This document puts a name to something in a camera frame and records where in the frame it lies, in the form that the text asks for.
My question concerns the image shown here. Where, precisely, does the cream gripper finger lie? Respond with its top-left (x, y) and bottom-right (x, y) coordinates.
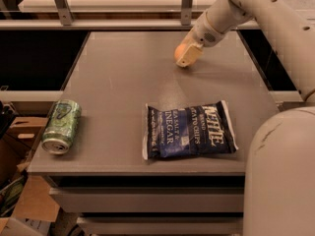
top-left (181, 29), bottom-right (196, 46)
top-left (175, 45), bottom-right (203, 68)

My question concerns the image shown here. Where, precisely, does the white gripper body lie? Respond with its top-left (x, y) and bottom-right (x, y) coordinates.
top-left (192, 10), bottom-right (224, 47)

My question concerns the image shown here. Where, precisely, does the green soda can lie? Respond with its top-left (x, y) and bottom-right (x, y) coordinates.
top-left (41, 99), bottom-right (82, 155)

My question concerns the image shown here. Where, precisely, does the orange fruit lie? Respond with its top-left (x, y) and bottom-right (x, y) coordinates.
top-left (174, 43), bottom-right (186, 61)

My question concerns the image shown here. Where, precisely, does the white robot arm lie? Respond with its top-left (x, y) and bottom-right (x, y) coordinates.
top-left (174, 0), bottom-right (315, 236)

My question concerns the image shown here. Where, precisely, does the blue potato chips bag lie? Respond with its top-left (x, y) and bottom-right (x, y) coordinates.
top-left (143, 100), bottom-right (238, 160)

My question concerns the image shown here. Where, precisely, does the upper grey drawer front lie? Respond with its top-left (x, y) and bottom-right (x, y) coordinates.
top-left (49, 188), bottom-right (244, 213)

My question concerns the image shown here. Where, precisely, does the grey drawer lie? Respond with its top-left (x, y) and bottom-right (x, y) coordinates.
top-left (77, 217), bottom-right (243, 236)
top-left (49, 188), bottom-right (244, 213)

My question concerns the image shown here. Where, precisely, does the grey drawer cabinet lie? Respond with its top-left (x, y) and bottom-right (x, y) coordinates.
top-left (27, 30), bottom-right (280, 236)

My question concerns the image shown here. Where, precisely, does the lower grey drawer front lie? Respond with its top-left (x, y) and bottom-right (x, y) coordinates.
top-left (77, 217), bottom-right (243, 236)

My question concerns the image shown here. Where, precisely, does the brown cardboard box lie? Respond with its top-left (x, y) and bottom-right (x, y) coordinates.
top-left (0, 117), bottom-right (60, 222)

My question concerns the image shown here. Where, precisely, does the metal shelf frame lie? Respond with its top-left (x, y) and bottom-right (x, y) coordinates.
top-left (0, 0), bottom-right (264, 31)

